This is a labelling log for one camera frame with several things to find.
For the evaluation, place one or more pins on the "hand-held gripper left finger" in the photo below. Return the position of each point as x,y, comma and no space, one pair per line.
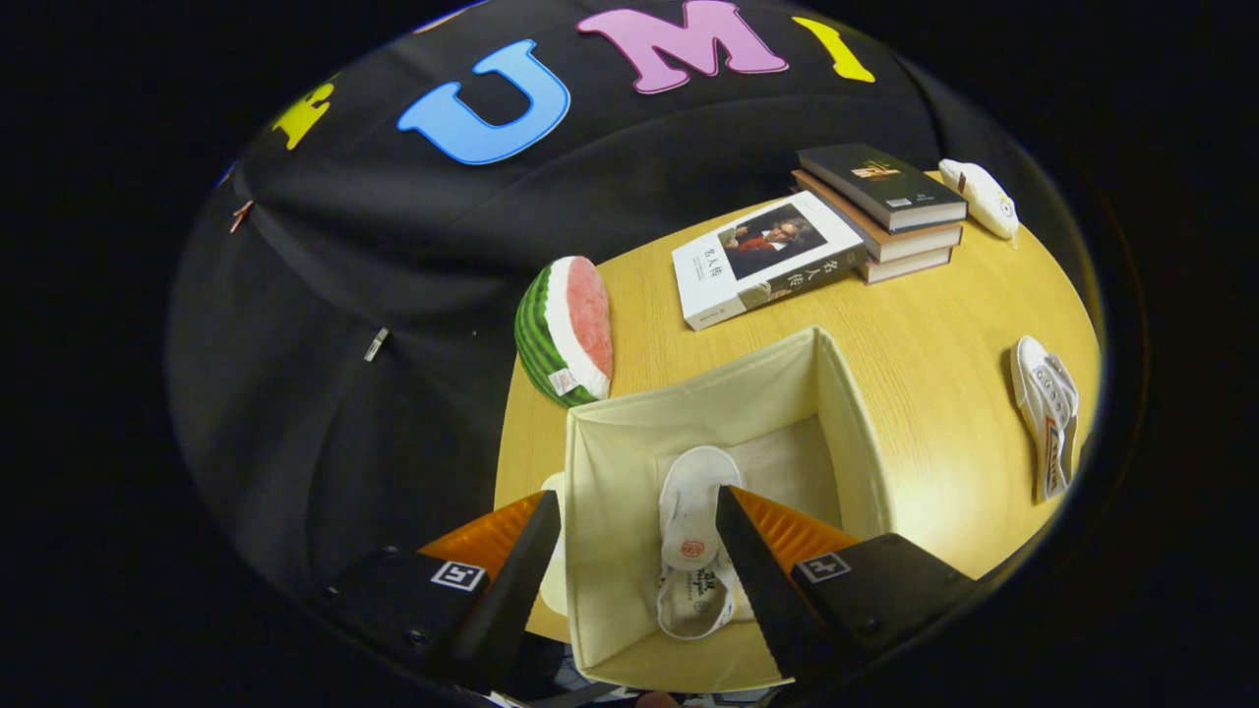
507,600

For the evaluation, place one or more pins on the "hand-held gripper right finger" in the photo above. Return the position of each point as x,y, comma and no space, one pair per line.
762,590

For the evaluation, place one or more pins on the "white canvas shoe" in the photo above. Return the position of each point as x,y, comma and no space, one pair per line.
693,521
1048,413

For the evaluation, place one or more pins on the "cream fabric storage box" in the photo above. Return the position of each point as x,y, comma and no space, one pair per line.
629,462

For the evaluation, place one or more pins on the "watermelon slice plush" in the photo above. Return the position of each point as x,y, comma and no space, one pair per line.
570,329

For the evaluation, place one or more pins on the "silver cloth clip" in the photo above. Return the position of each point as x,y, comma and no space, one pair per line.
376,344

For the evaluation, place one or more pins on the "white portrait cover book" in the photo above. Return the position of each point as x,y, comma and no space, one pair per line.
757,261

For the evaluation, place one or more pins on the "thin brown book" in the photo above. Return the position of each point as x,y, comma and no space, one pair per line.
910,267

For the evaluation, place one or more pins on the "brown cover book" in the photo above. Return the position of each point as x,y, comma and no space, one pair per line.
915,243

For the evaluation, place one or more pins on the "white plush pouch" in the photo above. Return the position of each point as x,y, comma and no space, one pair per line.
979,197

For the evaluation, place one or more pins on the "red cloth clip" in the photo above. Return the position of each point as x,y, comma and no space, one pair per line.
241,216

